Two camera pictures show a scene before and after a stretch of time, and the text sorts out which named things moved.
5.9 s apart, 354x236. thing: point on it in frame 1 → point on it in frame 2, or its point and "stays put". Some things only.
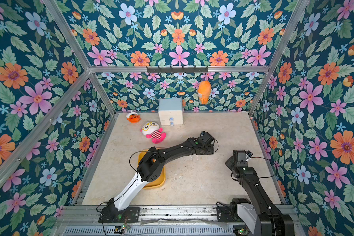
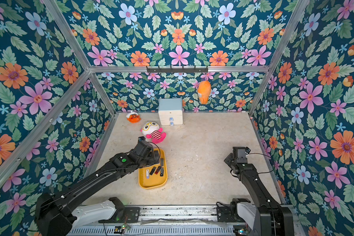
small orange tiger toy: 133,117 stays put
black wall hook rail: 171,70 stays put
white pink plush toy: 152,130 stays put
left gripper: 210,149 → 153,160
